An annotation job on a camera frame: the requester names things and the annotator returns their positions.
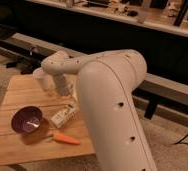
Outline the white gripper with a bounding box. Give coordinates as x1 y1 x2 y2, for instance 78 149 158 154
53 74 73 96

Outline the white labelled bottle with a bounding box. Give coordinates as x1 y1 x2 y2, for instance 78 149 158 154
51 105 77 128

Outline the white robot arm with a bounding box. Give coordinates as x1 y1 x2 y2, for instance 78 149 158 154
41 49 157 171

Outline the white paper cup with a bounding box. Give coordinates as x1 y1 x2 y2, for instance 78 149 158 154
32 67 52 91

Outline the wooden table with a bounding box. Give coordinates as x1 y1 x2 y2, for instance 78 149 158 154
0 73 96 168

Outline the purple bowl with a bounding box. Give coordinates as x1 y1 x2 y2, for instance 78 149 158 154
11 106 43 134

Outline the orange carrot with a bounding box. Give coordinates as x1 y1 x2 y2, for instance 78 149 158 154
53 133 80 145

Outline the long wooden shelf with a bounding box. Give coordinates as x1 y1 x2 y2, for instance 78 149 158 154
26 0 188 37

